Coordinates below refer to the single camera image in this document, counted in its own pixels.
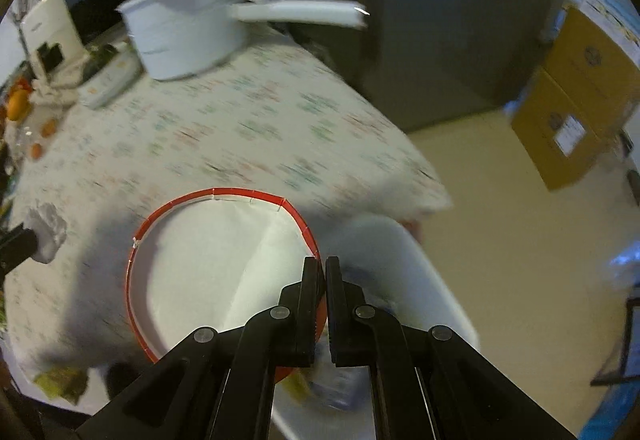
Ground white plastic bin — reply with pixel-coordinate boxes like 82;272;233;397
270;215;481;440

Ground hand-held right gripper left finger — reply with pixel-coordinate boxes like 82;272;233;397
75;256;326;440

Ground yellow green wrapper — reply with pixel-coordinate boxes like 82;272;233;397
32;366;90;405

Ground brown cardboard box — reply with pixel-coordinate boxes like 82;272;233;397
510;67;638;192
542;7;640;136

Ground white tissue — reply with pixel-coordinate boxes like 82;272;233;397
22;202;68;265

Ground black metal frame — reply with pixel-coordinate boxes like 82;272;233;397
590;297;640;388

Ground grey cabinet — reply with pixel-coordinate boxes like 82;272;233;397
282;0;573;132

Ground floral tablecloth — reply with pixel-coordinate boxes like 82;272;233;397
5;27;453;396

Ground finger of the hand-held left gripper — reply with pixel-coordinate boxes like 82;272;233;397
0;225;38;278

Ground white printed sheet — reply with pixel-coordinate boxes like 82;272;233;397
567;0;640;52

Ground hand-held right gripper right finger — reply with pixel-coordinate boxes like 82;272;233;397
326;256;577;440

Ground white saucepan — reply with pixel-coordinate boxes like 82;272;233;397
116;0;371;82

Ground white appliance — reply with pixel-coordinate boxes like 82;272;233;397
20;0;88;82

